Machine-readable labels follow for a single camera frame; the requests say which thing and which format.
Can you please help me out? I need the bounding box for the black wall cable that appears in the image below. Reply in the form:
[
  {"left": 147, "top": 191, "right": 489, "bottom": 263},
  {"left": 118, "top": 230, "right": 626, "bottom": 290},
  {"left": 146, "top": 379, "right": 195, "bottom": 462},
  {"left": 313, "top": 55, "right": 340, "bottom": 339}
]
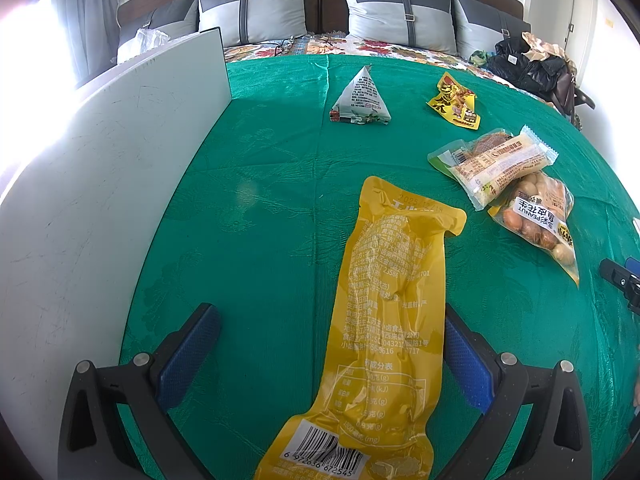
[{"left": 566, "top": 0, "right": 582, "bottom": 47}]

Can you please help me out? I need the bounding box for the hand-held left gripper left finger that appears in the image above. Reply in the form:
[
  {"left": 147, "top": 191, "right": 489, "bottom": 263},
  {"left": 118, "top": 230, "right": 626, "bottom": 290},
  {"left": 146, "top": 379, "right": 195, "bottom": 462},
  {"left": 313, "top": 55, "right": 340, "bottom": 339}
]
[{"left": 57, "top": 302, "right": 223, "bottom": 480}]

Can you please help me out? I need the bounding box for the white pastry packet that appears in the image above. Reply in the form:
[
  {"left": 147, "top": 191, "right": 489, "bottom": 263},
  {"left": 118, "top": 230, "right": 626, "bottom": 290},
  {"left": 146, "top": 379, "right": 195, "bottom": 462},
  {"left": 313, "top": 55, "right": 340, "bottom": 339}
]
[{"left": 447, "top": 125, "right": 558, "bottom": 211}]

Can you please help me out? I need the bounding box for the brown handbag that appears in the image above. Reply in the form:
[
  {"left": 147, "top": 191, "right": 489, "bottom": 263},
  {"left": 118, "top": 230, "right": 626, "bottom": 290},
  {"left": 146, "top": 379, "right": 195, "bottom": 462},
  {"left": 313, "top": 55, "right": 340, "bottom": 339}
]
[{"left": 551, "top": 66, "right": 597, "bottom": 124}]

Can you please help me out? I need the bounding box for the triangular grey snack packet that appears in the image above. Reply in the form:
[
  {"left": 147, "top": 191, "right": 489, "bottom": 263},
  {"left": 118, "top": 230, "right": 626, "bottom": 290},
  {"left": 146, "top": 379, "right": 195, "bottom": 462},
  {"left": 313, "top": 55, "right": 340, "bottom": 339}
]
[{"left": 329, "top": 64, "right": 393, "bottom": 126}]

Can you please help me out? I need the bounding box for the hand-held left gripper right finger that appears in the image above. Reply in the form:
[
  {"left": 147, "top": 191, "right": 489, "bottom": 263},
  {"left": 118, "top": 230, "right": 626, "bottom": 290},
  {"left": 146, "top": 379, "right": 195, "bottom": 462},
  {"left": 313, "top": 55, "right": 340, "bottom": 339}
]
[{"left": 435, "top": 304, "right": 593, "bottom": 480}]

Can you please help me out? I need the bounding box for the floral bedsheet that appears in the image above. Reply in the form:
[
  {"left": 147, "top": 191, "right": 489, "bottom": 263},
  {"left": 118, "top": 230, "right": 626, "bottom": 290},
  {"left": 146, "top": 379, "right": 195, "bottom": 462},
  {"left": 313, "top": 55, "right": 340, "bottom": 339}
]
[{"left": 222, "top": 32, "right": 551, "bottom": 106}]

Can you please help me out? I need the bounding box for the clear peanut bag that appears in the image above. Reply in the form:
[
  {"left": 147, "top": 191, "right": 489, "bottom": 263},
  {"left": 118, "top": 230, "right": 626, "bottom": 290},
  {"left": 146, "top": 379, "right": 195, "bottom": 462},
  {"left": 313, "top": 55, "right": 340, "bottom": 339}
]
[{"left": 487, "top": 170, "right": 581, "bottom": 289}]

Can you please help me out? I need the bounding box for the white cardboard box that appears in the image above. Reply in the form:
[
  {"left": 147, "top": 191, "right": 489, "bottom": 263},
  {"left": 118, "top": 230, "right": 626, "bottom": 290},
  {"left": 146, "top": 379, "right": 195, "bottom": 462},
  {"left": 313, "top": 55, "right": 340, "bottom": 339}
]
[{"left": 0, "top": 27, "right": 233, "bottom": 461}]

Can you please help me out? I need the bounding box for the yellow red snack packet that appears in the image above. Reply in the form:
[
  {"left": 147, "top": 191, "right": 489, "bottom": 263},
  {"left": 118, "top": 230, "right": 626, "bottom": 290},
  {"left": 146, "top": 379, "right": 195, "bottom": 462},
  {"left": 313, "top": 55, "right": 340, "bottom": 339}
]
[{"left": 426, "top": 71, "right": 482, "bottom": 132}]

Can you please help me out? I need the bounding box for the black jacket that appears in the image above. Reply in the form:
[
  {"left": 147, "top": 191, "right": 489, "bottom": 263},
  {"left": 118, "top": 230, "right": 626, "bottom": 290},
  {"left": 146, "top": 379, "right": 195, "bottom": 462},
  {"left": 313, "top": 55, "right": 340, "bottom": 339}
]
[{"left": 487, "top": 37, "right": 568, "bottom": 99}]

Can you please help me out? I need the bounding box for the grey two-tone pillow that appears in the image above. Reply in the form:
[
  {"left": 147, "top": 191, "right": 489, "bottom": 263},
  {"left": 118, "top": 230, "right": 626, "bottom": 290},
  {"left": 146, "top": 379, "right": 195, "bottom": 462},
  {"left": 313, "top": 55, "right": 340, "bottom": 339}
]
[
  {"left": 339, "top": 0, "right": 458, "bottom": 54},
  {"left": 116, "top": 0, "right": 200, "bottom": 63},
  {"left": 452, "top": 0, "right": 522, "bottom": 59},
  {"left": 197, "top": 0, "right": 311, "bottom": 49}
]

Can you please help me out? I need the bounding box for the grey curtain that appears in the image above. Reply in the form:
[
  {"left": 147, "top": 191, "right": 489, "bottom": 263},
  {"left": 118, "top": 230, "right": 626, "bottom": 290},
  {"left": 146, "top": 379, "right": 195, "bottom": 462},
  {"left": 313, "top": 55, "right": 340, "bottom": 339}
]
[{"left": 50, "top": 0, "right": 121, "bottom": 87}]

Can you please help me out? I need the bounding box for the brown green snack packet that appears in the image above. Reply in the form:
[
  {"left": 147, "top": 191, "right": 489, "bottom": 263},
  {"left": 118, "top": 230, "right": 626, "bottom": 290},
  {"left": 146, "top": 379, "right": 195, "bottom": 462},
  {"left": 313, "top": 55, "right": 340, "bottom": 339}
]
[{"left": 427, "top": 129, "right": 516, "bottom": 177}]

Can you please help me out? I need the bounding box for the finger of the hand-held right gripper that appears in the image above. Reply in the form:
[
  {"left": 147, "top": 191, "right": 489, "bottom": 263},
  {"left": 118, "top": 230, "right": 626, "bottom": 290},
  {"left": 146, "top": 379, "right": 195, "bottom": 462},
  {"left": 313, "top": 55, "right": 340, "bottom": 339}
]
[{"left": 599, "top": 258, "right": 640, "bottom": 317}]

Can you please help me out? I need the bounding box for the beige crumpled cloth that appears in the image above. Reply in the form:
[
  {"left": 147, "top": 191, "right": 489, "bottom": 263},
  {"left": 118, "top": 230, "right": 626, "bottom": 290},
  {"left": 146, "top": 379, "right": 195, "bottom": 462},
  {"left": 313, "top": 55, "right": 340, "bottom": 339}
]
[{"left": 522, "top": 31, "right": 567, "bottom": 59}]

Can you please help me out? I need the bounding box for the clear plastic bag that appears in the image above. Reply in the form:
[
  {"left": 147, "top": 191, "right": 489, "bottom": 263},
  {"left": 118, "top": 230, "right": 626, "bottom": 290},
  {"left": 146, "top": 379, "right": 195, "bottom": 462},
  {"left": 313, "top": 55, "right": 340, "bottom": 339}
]
[{"left": 134, "top": 27, "right": 171, "bottom": 54}]

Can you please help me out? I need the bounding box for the long yellow snack packet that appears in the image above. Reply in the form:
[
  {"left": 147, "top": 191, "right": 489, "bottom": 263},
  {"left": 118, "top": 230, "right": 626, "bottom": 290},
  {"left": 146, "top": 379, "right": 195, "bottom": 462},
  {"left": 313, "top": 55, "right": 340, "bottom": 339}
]
[{"left": 252, "top": 176, "right": 468, "bottom": 480}]

